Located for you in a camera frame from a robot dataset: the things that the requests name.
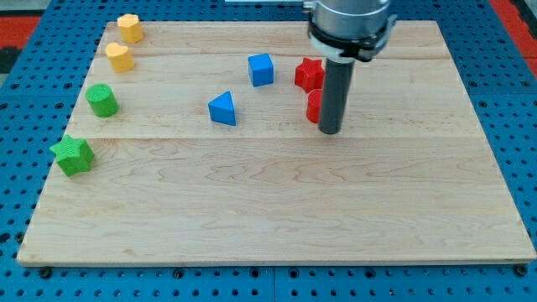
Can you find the red star block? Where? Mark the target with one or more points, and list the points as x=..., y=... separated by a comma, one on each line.
x=309, y=75

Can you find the green star block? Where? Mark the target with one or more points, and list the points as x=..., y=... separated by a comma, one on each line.
x=73, y=155

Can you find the yellow hexagon block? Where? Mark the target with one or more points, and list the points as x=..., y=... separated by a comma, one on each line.
x=130, y=28

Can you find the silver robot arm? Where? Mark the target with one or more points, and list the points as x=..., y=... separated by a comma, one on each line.
x=348, y=30

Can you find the wooden board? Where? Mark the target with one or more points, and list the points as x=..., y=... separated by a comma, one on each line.
x=409, y=180

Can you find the yellow heart block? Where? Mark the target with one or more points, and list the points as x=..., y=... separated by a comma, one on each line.
x=120, y=57

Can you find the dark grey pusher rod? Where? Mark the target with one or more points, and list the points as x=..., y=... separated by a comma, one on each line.
x=334, y=96

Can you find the green cylinder block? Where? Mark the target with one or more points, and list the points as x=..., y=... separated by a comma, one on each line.
x=102, y=100

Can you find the blue cube block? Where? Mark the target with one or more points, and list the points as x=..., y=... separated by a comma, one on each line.
x=261, y=70

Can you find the blue triangle block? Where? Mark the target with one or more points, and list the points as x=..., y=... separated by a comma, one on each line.
x=221, y=109

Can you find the red cylinder block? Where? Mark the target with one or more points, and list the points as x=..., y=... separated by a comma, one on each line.
x=314, y=105

